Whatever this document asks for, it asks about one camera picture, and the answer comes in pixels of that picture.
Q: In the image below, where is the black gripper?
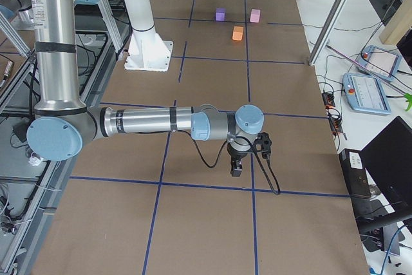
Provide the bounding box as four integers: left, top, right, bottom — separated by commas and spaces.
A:
227, 139, 253, 177

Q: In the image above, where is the aluminium frame post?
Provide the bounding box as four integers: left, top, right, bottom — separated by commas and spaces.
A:
308, 0, 347, 66

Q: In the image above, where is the wooden post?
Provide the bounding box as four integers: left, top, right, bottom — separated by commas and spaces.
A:
379, 0, 411, 45

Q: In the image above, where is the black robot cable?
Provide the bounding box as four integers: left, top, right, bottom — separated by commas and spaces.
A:
173, 129, 281, 196

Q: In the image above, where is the black laptop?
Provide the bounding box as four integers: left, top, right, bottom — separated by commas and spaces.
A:
360, 116, 412, 205

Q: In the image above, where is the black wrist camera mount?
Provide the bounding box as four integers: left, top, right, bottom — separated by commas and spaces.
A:
253, 132, 272, 160

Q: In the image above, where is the blue network cable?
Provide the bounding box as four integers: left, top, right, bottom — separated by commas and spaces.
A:
370, 223, 407, 275

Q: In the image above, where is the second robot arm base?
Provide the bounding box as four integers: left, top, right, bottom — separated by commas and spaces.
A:
1, 0, 34, 30

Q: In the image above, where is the near teach pendant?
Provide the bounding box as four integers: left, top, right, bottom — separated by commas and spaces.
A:
342, 73, 391, 115

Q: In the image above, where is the aluminium table frame rail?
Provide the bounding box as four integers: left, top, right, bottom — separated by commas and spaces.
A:
1, 162, 61, 274

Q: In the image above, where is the orange foam block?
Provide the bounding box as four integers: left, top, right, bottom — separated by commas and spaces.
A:
232, 26, 244, 41

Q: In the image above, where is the purple foam block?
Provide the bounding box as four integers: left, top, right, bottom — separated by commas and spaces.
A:
215, 8, 226, 21

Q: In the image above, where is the white pedestal column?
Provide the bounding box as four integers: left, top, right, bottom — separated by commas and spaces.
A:
124, 0, 173, 71

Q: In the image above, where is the black box device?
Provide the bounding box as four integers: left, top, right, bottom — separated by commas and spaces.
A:
339, 149, 371, 199

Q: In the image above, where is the far teach pendant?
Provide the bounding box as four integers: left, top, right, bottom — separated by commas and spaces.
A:
356, 45, 401, 82

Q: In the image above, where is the orange black connector strip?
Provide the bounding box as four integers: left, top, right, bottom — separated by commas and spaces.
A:
321, 91, 347, 140

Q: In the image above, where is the teach pendant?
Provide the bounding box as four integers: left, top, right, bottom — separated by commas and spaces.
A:
342, 73, 391, 115
356, 45, 401, 82

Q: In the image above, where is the pink foam block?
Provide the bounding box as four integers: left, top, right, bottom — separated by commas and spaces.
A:
250, 8, 261, 23

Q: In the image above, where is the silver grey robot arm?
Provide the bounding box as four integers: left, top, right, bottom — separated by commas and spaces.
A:
26, 0, 271, 176

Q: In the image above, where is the green plastic clamp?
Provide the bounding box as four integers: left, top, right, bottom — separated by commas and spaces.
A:
403, 93, 412, 111

